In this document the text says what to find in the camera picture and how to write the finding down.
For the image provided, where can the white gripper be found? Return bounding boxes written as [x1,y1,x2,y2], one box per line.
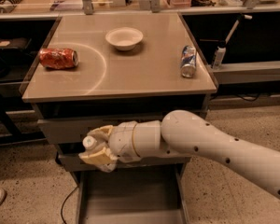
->
[78,121,140,173]

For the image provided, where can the blue plastic bottle white cap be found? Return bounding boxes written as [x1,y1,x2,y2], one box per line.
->
[82,136,98,150]

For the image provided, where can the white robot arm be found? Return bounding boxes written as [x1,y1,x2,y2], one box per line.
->
[78,110,280,200]

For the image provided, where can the grey middle drawer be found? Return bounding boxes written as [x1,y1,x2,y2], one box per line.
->
[58,143,189,172]

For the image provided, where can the grey top drawer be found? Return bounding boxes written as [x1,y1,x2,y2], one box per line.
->
[37,112,165,144]

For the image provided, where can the grey open bottom drawer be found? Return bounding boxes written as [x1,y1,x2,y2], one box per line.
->
[76,164,189,224]

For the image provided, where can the grey drawer cabinet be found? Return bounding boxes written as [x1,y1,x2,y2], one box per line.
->
[19,12,219,224]

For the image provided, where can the white tube bottle black cap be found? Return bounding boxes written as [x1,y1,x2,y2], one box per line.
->
[211,47,226,69]

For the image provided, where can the crushed orange soda can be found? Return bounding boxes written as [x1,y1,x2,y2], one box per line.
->
[39,49,78,70]

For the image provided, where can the white ceramic bowl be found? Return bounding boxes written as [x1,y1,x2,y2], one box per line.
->
[105,27,144,51]

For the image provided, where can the blue white soda can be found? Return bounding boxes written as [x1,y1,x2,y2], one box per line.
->
[180,46,197,78]

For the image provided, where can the dark flat device on shelf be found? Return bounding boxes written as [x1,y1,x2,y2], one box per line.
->
[0,37,31,50]

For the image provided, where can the black floor cable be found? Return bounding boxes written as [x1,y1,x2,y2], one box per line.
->
[60,185,80,224]

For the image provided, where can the white rod with handle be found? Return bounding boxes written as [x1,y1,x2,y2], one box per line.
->
[225,14,253,45]

